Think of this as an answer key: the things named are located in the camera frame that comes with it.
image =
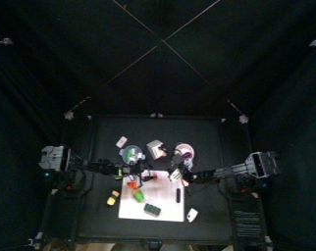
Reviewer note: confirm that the small orange toy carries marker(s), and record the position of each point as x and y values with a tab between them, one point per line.
131	185

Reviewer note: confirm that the dark green block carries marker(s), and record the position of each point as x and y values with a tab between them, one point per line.
153	209

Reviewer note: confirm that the black marker pen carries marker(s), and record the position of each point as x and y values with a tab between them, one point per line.
178	195

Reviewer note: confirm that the purple toy eggplant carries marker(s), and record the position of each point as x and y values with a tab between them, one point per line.
188	154

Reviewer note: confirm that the light blue bowl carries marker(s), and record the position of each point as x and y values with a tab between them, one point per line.
133	154

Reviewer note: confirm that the black plate with white text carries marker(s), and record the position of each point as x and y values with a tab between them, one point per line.
246	224

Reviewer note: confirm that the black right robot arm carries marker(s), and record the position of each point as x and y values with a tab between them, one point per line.
238	169

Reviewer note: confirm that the pink bowl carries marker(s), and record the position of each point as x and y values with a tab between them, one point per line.
185	151

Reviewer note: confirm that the beige cardboard box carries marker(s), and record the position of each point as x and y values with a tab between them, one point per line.
157	149

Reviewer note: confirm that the white rectangular mat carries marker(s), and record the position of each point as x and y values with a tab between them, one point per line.
159	202

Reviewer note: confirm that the green toy vegetable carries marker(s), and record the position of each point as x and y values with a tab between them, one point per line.
138	195

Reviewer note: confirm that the red strip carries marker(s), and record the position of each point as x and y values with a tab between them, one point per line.
185	183

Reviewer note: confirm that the yellow orange toy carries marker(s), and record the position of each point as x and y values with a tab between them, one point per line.
113	198

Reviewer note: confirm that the green white toy bottle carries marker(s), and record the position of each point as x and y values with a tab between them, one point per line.
130	155

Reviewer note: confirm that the small red toy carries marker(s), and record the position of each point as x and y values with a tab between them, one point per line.
154	177

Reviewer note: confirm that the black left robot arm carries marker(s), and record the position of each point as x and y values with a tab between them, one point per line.
98	166

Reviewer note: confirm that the small pink white card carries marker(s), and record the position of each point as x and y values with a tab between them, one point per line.
122	141

